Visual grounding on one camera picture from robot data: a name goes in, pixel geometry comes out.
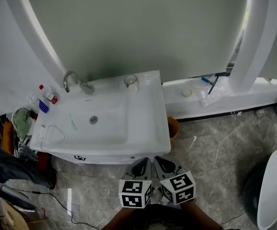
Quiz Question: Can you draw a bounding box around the clear glass cup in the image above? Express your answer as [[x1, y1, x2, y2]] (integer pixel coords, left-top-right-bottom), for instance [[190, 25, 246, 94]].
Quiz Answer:
[[123, 74, 140, 94]]

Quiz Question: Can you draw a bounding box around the orange storage box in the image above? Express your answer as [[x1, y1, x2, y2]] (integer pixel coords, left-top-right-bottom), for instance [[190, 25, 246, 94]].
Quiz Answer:
[[0, 114, 52, 175]]

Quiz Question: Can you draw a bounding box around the chrome faucet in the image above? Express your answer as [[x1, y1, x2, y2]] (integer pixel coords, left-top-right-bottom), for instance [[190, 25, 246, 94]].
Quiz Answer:
[[63, 70, 96, 95]]

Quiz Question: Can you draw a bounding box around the white window pillar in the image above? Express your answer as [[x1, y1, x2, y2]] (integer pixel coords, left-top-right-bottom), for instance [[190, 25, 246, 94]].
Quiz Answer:
[[229, 0, 277, 97]]

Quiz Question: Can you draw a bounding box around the green towel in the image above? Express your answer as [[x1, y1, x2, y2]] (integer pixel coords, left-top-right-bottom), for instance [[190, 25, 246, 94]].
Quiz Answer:
[[12, 107, 36, 141]]

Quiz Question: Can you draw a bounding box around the black floor cable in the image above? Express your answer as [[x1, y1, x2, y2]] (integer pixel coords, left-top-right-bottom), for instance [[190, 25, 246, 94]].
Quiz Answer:
[[8, 187, 101, 225]]

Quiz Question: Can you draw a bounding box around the dark clothing pile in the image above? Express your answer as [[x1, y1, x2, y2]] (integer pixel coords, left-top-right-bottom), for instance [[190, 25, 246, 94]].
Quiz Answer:
[[0, 149, 58, 191]]

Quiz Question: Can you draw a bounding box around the brown cardboard piece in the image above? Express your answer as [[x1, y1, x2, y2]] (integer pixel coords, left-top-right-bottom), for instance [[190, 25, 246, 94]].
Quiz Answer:
[[0, 201, 32, 230]]

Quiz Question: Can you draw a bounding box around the white window ledge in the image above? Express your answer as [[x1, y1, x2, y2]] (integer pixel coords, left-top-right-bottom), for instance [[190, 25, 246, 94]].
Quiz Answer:
[[161, 76, 277, 123]]

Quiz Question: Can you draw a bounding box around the thin white cable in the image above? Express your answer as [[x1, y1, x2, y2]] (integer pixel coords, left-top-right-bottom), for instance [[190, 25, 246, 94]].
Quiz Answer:
[[37, 124, 66, 151]]

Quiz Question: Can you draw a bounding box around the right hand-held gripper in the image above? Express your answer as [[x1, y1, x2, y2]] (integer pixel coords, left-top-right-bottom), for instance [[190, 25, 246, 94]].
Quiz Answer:
[[153, 155, 197, 206]]

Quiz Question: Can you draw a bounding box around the yellow bin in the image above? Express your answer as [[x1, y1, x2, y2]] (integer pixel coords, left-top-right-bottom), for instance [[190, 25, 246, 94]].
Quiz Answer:
[[167, 116, 180, 144]]

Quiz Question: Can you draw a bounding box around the person's right forearm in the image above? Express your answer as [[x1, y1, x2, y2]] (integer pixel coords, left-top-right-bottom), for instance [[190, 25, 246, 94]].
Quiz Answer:
[[180, 198, 223, 230]]

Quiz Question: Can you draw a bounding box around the clear plastic sheet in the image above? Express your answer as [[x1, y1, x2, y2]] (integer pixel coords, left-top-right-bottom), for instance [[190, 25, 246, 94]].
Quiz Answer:
[[195, 76, 231, 108]]

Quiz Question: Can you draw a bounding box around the blue handled squeegee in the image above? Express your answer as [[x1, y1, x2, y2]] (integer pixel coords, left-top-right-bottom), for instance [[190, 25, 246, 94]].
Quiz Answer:
[[200, 72, 228, 95]]

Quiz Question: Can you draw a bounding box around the black white striped cloth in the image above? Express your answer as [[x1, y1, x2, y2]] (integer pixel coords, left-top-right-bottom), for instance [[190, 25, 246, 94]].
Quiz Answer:
[[0, 112, 15, 124]]

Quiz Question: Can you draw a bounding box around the white wash basin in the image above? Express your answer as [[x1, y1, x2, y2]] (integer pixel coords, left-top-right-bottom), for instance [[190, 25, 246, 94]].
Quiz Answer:
[[30, 69, 172, 159]]

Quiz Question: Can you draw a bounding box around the grey black appliance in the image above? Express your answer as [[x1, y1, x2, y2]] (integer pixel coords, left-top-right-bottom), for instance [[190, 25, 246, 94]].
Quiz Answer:
[[0, 183, 37, 211]]

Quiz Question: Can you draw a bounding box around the large grey roller blind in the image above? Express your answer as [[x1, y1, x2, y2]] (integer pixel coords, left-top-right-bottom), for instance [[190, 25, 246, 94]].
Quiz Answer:
[[22, 0, 252, 86]]

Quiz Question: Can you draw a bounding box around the black white patterned cloth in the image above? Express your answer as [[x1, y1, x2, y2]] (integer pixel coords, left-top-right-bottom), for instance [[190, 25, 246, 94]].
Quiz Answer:
[[13, 135, 39, 163]]

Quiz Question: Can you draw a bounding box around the white vanity cabinet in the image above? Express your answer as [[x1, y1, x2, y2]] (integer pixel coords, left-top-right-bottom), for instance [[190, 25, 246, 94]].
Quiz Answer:
[[47, 149, 164, 166]]

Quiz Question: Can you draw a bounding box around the pale green toothbrush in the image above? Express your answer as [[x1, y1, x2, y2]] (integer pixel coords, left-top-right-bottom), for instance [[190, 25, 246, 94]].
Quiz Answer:
[[68, 114, 78, 132]]

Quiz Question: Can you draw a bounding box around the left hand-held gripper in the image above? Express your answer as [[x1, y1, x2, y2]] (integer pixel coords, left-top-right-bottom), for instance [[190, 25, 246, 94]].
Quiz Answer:
[[118, 156, 153, 209]]

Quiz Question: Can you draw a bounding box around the red capped white bottle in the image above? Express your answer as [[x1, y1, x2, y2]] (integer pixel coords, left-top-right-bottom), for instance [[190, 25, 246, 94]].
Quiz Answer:
[[39, 84, 58, 105]]

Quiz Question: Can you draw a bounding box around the person's left forearm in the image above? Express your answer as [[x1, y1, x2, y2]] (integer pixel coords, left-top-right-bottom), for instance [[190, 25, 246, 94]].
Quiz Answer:
[[100, 206, 142, 230]]

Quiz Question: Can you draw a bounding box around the person's dark clothing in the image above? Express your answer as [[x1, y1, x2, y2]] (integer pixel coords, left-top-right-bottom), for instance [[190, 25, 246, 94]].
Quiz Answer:
[[128, 203, 240, 230]]

